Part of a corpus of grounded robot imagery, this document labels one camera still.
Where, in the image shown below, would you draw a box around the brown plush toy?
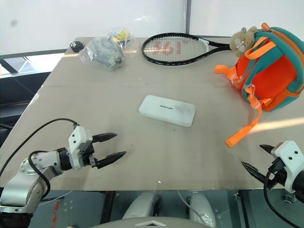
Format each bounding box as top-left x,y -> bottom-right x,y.
228,26 -> 259,57

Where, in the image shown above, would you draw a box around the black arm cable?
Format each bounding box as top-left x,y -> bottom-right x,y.
263,163 -> 304,228
0,118 -> 80,199

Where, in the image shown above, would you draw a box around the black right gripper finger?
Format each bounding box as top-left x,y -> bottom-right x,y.
241,161 -> 272,185
259,144 -> 276,155

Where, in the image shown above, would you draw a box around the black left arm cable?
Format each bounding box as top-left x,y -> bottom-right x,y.
0,118 -> 80,199

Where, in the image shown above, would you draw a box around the small black object white dots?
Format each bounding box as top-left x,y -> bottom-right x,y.
69,41 -> 86,53

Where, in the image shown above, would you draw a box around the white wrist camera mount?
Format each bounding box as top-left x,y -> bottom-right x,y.
271,140 -> 304,193
68,126 -> 94,171

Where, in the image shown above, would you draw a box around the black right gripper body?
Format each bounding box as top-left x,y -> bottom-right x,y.
267,156 -> 290,190

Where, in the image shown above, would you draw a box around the orange and teal backpack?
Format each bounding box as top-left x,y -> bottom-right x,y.
214,22 -> 304,149

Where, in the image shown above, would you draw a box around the white rectangular case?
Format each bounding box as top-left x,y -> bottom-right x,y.
139,95 -> 196,128

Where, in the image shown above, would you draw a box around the grey vertical window post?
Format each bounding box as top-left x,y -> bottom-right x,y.
183,0 -> 192,34

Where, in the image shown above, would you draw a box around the clear plastic bag with items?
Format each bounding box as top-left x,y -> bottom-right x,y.
78,27 -> 138,72

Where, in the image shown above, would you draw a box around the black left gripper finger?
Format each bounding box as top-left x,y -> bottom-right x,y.
95,151 -> 127,170
92,132 -> 118,144

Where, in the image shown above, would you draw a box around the thin white cable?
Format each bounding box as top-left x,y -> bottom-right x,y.
176,190 -> 208,219

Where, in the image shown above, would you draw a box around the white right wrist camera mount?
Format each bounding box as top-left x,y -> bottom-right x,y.
271,140 -> 304,193

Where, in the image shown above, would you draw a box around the grey robot torso top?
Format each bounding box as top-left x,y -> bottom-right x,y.
94,216 -> 208,228

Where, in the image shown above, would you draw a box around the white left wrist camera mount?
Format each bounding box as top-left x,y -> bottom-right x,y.
68,126 -> 94,171

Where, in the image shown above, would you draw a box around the black tennis racket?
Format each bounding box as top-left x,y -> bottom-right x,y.
141,32 -> 235,65

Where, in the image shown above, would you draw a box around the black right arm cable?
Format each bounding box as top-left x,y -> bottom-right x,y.
263,163 -> 304,228

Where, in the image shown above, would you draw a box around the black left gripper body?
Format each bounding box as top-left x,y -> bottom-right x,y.
80,136 -> 100,168

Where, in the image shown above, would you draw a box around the grey rounded robot leg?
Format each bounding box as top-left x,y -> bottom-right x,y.
188,190 -> 217,228
122,191 -> 162,220

